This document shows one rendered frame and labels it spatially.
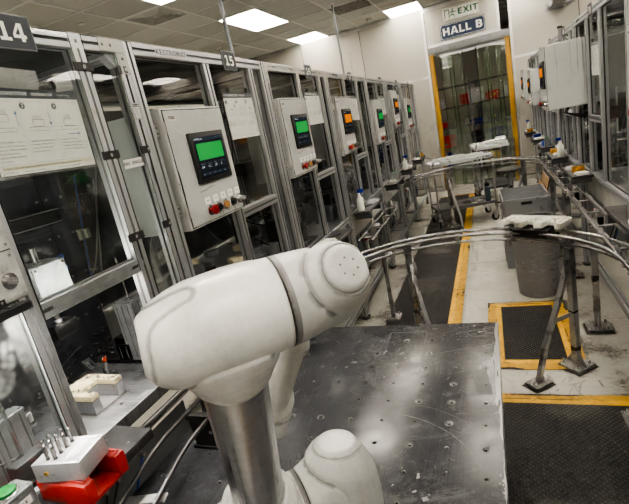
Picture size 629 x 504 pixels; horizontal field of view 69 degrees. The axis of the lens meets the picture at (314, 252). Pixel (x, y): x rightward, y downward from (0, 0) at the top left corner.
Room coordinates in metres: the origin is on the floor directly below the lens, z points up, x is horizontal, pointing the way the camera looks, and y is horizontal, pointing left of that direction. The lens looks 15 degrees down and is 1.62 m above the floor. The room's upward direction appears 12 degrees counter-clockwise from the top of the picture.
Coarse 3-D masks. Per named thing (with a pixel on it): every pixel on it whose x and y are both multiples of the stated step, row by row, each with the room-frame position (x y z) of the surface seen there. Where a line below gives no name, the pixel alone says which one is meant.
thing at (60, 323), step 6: (54, 318) 1.37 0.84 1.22; (60, 318) 1.38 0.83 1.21; (66, 318) 1.40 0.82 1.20; (72, 318) 1.39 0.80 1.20; (48, 324) 1.38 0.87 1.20; (54, 324) 1.36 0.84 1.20; (60, 324) 1.35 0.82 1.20; (66, 324) 1.37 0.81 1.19; (72, 324) 1.39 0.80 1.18; (78, 324) 1.41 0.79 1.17; (48, 330) 1.34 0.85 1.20; (54, 330) 1.33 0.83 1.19; (60, 330) 1.35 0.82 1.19; (66, 330) 1.36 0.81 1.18; (72, 330) 1.38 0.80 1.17; (54, 336) 1.34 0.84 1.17; (60, 336) 1.34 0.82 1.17
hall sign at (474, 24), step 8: (480, 16) 8.43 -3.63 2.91; (448, 24) 8.64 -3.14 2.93; (456, 24) 8.58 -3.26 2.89; (464, 24) 8.53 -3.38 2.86; (472, 24) 8.48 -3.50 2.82; (480, 24) 8.43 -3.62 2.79; (440, 32) 8.69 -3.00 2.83; (448, 32) 8.64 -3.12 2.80; (456, 32) 8.59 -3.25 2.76; (464, 32) 8.54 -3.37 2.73; (472, 32) 8.49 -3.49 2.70
